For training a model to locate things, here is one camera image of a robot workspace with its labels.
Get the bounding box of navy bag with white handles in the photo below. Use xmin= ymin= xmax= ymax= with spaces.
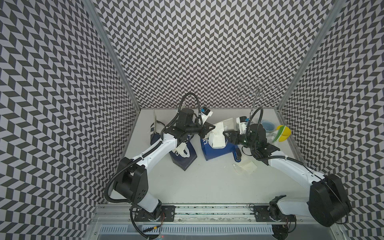
xmin=150 ymin=110 xmax=166 ymax=145

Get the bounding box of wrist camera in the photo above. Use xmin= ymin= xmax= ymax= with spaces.
xmin=236 ymin=116 xmax=249 ymax=135
xmin=200 ymin=107 xmax=213 ymax=124

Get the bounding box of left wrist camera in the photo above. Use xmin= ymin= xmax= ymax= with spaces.
xmin=200 ymin=107 xmax=213 ymax=124

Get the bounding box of aluminium corner post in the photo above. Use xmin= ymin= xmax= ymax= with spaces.
xmin=82 ymin=0 xmax=141 ymax=112
xmin=276 ymin=0 xmax=347 ymax=111

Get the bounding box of blue black stapler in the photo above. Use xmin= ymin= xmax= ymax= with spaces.
xmin=233 ymin=148 xmax=242 ymax=163

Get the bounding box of chrome mug tree stand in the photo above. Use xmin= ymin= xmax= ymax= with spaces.
xmin=236 ymin=78 xmax=279 ymax=119

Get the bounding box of light blue ceramic mug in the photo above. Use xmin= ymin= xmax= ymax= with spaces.
xmin=262 ymin=120 xmax=276 ymax=133

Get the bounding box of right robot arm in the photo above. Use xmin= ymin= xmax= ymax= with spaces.
xmin=223 ymin=108 xmax=352 ymax=227

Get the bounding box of yellow plastic goblet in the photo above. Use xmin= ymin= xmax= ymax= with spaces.
xmin=276 ymin=125 xmax=292 ymax=142

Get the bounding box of aluminium corner post left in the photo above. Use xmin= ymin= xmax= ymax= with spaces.
xmin=82 ymin=0 xmax=141 ymax=112

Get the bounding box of aluminium corner post right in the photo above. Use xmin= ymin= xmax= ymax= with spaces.
xmin=276 ymin=0 xmax=347 ymax=111

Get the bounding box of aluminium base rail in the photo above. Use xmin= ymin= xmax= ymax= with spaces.
xmin=130 ymin=204 xmax=297 ymax=240

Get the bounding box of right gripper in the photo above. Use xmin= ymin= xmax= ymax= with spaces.
xmin=222 ymin=129 xmax=257 ymax=150

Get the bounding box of royal blue tote bag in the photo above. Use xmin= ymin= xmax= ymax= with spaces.
xmin=201 ymin=118 xmax=236 ymax=161

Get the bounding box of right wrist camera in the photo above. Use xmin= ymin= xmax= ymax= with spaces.
xmin=236 ymin=116 xmax=249 ymax=135

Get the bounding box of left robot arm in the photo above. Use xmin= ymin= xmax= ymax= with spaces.
xmin=104 ymin=93 xmax=215 ymax=219

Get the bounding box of navy tote bag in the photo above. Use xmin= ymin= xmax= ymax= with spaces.
xmin=170 ymin=142 xmax=197 ymax=171

